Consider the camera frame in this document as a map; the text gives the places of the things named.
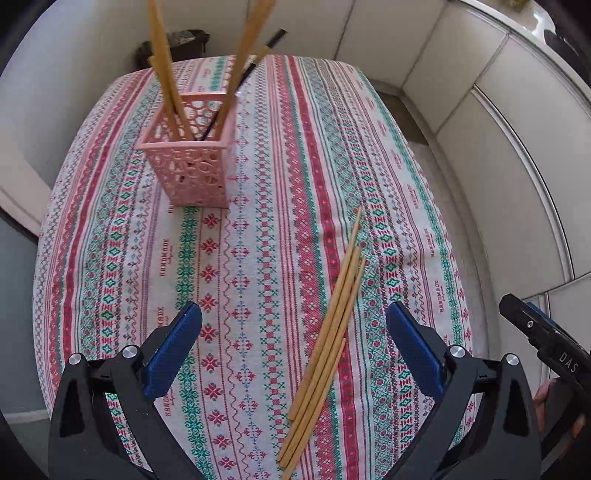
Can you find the white lower kitchen cabinets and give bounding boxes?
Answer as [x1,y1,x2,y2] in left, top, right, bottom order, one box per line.
[202,0,591,370]

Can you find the person's right hand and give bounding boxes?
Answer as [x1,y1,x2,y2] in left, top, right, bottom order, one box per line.
[533,378,586,440]

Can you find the pink perforated utensil holder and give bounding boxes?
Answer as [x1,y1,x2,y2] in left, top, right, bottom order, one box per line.
[136,92,235,208]

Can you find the patterned red green tablecloth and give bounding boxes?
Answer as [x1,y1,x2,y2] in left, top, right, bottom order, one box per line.
[33,55,472,479]

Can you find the dark brown trash bin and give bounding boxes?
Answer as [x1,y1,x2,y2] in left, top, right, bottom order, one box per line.
[134,29,211,70]

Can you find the black chopstick in holder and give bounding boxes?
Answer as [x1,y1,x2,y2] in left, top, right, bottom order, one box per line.
[200,28,287,141]

